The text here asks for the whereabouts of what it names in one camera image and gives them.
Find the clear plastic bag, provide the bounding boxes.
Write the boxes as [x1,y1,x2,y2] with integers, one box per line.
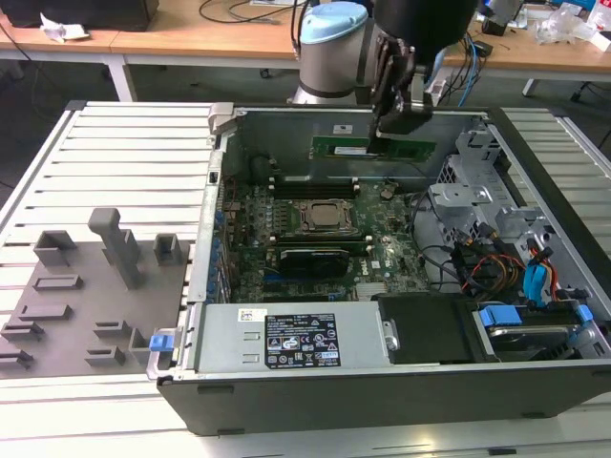
[533,3,596,47]

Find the grey power supply unit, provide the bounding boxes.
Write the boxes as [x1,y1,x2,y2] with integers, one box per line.
[194,300,389,377]

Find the black plastic shroud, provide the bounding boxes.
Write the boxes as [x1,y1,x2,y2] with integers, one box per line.
[374,294,479,366]

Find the black monitor base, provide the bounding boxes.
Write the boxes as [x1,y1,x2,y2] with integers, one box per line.
[8,0,162,32]

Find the black graphics card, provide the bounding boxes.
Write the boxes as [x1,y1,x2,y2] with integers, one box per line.
[278,246,350,277]

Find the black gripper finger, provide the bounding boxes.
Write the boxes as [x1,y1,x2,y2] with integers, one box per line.
[369,35,433,154]

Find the blue flat data cable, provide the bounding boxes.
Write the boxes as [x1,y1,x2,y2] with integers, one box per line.
[523,262,553,306]

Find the grey parts rack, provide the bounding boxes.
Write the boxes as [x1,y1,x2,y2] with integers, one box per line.
[0,207,196,381]

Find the CPU in socket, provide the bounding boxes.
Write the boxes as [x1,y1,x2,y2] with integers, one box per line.
[299,199,360,233]

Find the wooden desk white legs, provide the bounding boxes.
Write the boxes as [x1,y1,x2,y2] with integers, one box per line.
[0,0,306,102]

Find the silver chipset heatsink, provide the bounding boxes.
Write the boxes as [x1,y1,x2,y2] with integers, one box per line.
[353,282,389,302]

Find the wooden desk with clutter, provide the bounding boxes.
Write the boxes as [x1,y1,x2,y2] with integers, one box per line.
[441,0,611,99]

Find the green RAM stick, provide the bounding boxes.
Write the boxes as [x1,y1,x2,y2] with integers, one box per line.
[311,135,438,164]

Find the green motherboard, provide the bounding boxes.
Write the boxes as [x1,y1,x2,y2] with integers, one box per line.
[220,179,433,304]

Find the hard disk in blue carrier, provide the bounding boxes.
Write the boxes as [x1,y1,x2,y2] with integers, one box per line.
[471,304,594,362]

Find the small black box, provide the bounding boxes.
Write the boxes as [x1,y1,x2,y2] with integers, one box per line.
[480,16,510,35]

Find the bundle of coloured wires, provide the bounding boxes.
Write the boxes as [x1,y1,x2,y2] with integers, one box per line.
[451,231,560,306]

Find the silver drive cage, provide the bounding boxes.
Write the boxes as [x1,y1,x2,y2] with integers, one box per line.
[427,127,560,252]

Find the white power strip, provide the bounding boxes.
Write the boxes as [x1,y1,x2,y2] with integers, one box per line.
[427,75,449,107]

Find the blue hanging cable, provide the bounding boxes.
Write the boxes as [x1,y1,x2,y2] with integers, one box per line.
[461,32,482,109]

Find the open black PC case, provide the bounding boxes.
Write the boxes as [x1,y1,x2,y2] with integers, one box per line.
[156,102,611,438]

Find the crumpled white paper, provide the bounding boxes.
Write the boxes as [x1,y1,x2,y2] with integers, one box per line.
[39,12,91,43]

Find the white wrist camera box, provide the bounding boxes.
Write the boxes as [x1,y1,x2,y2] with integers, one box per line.
[410,65,436,115]

